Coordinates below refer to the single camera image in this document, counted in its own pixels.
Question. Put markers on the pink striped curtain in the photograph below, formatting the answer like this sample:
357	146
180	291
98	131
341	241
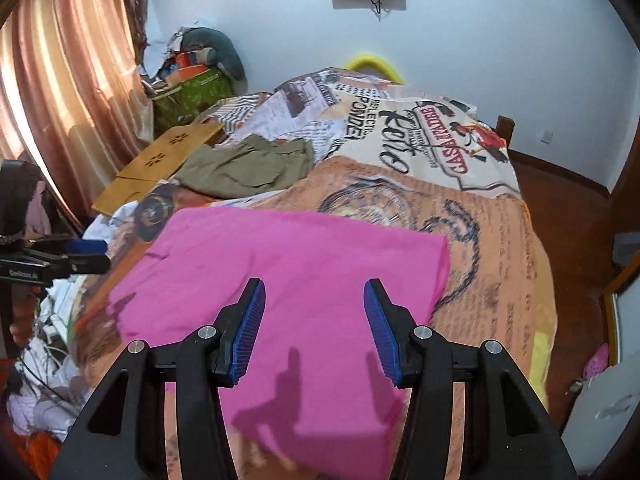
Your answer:
65	60

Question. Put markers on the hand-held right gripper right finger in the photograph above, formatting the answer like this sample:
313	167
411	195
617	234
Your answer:
380	330

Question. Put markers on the wooden framed cabinet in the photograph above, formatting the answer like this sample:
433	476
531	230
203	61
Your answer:
625	310

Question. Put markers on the pink slipper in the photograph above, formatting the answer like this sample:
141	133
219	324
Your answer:
596	362

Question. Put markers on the wooden bedpost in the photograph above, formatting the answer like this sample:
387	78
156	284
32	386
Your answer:
505	130

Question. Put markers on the olive green pants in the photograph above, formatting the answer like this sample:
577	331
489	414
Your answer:
240	167

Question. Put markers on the white appliance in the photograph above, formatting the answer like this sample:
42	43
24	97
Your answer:
605	410

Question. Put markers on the orange box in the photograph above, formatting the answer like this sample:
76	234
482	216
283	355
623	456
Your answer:
192	60

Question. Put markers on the green patterned bag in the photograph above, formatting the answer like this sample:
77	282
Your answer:
192	97

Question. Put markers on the bed with printed cover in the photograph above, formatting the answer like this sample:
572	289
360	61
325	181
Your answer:
490	240

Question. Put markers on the pile of white clothes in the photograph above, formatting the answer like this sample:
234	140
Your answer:
45	385

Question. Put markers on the pink pants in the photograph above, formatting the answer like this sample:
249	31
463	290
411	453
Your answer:
300	260

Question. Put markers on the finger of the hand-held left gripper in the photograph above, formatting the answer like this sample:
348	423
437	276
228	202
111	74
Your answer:
85	264
87	247

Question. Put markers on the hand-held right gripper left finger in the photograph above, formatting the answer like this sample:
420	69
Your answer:
250	330

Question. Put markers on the grey plush cushion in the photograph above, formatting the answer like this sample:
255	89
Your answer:
225	47

